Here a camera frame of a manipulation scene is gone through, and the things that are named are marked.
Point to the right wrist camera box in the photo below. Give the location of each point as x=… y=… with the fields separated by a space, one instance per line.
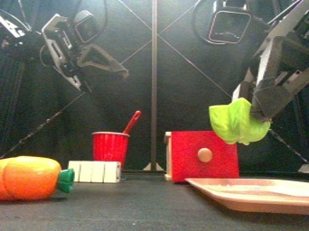
x=229 y=26

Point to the metal frame foot bracket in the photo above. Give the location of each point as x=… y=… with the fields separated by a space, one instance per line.
x=305 y=168

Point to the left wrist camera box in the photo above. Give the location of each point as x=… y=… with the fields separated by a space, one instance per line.
x=86 y=26

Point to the vertical metal frame pole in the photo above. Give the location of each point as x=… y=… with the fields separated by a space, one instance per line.
x=154 y=90

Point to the pink plastic tray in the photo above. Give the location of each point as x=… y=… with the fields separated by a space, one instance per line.
x=257 y=194

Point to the white segmented block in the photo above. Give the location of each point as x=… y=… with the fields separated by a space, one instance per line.
x=94 y=171

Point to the red wooden drawer box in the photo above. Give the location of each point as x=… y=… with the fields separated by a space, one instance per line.
x=201 y=156

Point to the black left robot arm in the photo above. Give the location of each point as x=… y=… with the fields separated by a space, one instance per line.
x=17 y=39

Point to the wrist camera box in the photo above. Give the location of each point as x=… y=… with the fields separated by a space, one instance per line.
x=86 y=26
x=229 y=26

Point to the red ribbed plastic cup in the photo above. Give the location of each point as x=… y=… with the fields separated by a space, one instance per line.
x=109 y=149

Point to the orange toy carrot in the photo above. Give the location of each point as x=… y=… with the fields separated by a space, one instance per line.
x=29 y=178

